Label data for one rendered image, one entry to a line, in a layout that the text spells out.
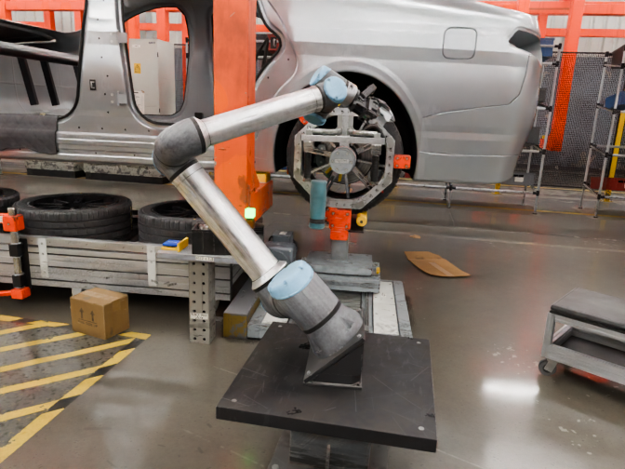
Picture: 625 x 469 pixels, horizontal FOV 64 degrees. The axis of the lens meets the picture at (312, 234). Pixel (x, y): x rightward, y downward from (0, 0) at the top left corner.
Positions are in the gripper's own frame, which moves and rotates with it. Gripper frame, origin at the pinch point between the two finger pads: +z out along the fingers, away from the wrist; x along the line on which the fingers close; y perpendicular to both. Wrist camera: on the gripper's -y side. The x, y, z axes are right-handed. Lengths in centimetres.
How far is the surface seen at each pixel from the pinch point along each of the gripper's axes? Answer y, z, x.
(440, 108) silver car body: -58, 47, -23
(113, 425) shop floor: 127, -49, -76
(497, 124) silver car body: -55, 75, -9
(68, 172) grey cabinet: -245, -138, -583
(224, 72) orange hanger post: -22, -62, -46
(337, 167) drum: -16, 10, -57
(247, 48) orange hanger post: -30, -58, -34
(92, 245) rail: 37, -79, -143
